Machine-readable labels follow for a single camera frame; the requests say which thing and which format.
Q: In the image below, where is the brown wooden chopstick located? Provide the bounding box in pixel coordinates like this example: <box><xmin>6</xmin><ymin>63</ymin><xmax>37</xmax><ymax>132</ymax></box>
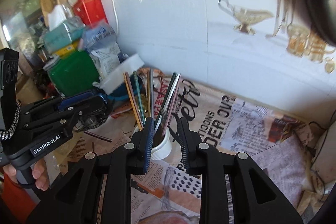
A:
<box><xmin>147</xmin><ymin>69</ymin><xmax>152</xmax><ymax>118</ymax></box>

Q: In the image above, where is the pink chopstick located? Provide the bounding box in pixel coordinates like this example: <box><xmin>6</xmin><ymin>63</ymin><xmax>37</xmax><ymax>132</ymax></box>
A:
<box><xmin>161</xmin><ymin>73</ymin><xmax>181</xmax><ymax>138</ymax></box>

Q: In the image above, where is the blue green patterned chopstick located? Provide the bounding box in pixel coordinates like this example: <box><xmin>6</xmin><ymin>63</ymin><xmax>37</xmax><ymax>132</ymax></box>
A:
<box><xmin>133</xmin><ymin>71</ymin><xmax>146</xmax><ymax>125</ymax></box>

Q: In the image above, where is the yellow bamboo chopstick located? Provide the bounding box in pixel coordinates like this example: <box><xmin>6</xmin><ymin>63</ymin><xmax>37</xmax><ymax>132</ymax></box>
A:
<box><xmin>123</xmin><ymin>72</ymin><xmax>143</xmax><ymax>131</ymax></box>

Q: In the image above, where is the newspaper print table cloth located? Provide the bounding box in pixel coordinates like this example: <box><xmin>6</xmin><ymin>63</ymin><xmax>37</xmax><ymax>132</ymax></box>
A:
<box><xmin>44</xmin><ymin>67</ymin><xmax>336</xmax><ymax>224</ymax></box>

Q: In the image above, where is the red tin box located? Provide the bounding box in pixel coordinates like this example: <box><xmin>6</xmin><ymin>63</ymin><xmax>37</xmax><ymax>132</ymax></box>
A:
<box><xmin>72</xmin><ymin>0</ymin><xmax>108</xmax><ymax>26</ymax></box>

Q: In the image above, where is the grey metal chopstick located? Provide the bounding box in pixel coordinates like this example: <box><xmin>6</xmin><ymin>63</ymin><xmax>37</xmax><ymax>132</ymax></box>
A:
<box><xmin>148</xmin><ymin>68</ymin><xmax>154</xmax><ymax>118</ymax></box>

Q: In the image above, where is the white plastic bag package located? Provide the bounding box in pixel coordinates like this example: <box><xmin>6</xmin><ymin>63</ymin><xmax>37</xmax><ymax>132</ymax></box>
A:
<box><xmin>81</xmin><ymin>20</ymin><xmax>122</xmax><ymax>80</ymax></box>

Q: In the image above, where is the green container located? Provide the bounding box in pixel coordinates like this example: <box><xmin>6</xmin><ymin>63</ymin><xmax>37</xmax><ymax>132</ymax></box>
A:
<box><xmin>43</xmin><ymin>51</ymin><xmax>99</xmax><ymax>97</ymax></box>

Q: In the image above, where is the white plastic cup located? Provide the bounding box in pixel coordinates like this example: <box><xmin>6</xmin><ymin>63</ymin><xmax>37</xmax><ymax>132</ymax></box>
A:
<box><xmin>125</xmin><ymin>120</ymin><xmax>172</xmax><ymax>162</ymax></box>

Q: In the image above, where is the dark green chopstick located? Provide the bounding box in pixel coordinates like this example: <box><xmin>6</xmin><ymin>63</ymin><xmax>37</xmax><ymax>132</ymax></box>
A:
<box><xmin>155</xmin><ymin>72</ymin><xmax>177</xmax><ymax>123</ymax></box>

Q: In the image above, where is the blue bowl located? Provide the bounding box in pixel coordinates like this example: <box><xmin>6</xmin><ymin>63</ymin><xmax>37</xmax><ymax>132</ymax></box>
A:
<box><xmin>108</xmin><ymin>76</ymin><xmax>137</xmax><ymax>101</ymax></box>

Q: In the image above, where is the left hand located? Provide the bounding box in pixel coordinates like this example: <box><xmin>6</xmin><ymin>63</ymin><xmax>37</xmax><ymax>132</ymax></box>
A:
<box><xmin>3</xmin><ymin>159</ymin><xmax>50</xmax><ymax>191</ymax></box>

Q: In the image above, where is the teal tissue box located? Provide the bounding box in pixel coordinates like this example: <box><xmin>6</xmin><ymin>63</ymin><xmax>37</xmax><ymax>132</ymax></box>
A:
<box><xmin>43</xmin><ymin>21</ymin><xmax>85</xmax><ymax>54</ymax></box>

